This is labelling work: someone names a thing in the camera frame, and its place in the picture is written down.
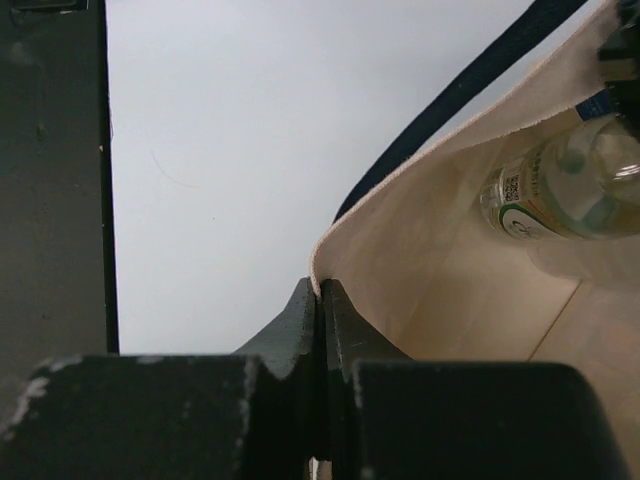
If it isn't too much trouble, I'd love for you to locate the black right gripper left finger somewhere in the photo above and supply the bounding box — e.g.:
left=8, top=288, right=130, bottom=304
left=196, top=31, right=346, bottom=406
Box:
left=1, top=279, right=317, bottom=479

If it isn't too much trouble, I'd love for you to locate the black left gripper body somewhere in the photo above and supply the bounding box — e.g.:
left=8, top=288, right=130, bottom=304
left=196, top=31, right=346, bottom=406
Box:
left=598, top=1, right=639, bottom=130

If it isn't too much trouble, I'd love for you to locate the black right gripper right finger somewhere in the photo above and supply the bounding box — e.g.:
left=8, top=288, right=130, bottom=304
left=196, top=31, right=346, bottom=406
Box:
left=321, top=280, right=631, bottom=479

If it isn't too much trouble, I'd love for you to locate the clear glass Chang bottle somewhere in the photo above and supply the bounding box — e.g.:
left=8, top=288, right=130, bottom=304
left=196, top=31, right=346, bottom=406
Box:
left=479, top=114, right=639, bottom=241

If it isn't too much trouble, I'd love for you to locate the blue label water bottle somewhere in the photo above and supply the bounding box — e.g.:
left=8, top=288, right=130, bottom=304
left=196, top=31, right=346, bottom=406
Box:
left=575, top=90, right=615, bottom=121

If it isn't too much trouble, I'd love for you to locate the beige canvas tote bag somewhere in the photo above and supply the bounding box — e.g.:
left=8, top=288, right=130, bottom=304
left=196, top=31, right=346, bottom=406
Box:
left=310, top=1, right=639, bottom=472

